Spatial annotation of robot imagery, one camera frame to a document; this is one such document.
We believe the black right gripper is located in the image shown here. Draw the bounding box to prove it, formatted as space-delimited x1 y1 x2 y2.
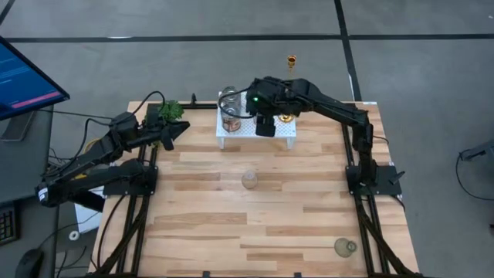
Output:
246 76 300 138

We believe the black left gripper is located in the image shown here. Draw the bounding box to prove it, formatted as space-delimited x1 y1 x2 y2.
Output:
145 103 191 151

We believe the tall gold candlestick holder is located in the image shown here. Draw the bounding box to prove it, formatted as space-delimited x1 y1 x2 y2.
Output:
278 54 298 124

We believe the glass candle jar silver lid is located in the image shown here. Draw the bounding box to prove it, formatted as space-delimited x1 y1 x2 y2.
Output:
221 86 241 111
222 107 243 134

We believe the clear ribbed glass candle holder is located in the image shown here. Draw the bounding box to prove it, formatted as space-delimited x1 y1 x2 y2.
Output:
241 169 259 191

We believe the clear glass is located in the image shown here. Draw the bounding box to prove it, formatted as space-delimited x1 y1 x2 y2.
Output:
333 236 359 259

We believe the green plant in white pot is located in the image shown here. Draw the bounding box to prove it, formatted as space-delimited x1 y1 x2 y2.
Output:
153 99 184 147

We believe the small white table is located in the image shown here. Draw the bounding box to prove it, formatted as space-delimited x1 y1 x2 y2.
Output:
215 90 298 151

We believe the white box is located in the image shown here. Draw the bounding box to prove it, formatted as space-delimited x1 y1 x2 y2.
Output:
73 185 105 233

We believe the grey monitor stand base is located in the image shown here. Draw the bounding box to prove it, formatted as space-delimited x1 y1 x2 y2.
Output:
2 111 38 142

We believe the computer monitor blue screen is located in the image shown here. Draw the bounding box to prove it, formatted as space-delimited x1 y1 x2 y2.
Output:
0 36 70 121

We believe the dark grey desk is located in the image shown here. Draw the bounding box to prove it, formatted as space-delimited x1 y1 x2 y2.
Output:
0 103 61 278

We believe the black keyboard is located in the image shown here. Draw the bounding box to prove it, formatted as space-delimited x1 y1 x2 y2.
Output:
0 210 19 246

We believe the black computer mouse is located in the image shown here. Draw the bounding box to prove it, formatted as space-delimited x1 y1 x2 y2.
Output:
15 249 44 278

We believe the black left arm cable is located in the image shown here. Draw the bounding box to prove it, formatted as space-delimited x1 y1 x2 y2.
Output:
133 90 167 119

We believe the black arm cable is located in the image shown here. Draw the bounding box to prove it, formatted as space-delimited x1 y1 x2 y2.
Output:
217 87 258 120
133 90 167 119

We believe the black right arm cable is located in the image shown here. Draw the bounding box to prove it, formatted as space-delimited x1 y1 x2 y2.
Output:
217 87 258 120

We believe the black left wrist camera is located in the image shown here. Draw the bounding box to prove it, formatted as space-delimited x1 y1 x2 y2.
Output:
110 111 140 136

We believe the thin black cable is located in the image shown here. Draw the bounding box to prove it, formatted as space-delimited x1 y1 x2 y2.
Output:
38 109 117 121

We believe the black floor cable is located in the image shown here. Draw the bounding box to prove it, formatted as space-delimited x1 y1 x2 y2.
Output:
455 147 494 202

